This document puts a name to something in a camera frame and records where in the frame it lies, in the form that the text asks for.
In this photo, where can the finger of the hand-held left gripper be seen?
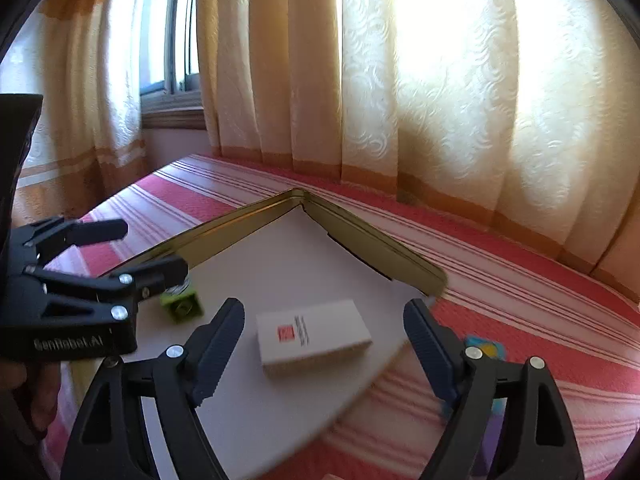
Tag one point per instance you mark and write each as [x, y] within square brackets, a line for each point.
[160, 272]
[100, 230]

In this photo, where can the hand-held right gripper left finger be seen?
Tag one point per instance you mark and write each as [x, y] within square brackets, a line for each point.
[220, 355]

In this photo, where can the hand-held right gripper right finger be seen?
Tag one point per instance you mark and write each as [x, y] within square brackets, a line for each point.
[430, 355]

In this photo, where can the green soccer print cube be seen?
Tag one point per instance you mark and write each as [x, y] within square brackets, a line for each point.
[185, 307]

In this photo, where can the white rectangular box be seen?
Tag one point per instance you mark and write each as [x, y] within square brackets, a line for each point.
[310, 335]

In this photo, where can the purple square box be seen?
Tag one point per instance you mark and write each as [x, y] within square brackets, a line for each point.
[492, 440]

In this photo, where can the gold metal tin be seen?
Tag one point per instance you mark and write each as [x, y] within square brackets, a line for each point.
[300, 260]

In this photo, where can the person's left hand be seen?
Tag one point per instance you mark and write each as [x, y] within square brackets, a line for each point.
[35, 390]

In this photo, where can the blue and yellow box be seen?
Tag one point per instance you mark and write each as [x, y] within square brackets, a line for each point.
[487, 347]

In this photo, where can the cream and orange side curtain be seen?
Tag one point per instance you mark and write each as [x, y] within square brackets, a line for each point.
[90, 110]

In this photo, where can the wooden window sill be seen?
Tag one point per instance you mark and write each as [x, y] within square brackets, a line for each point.
[175, 117]

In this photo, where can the cream patterned curtain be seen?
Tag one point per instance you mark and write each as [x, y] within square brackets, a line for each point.
[400, 85]

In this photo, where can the sliding window frame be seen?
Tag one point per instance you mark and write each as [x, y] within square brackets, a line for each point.
[180, 35]

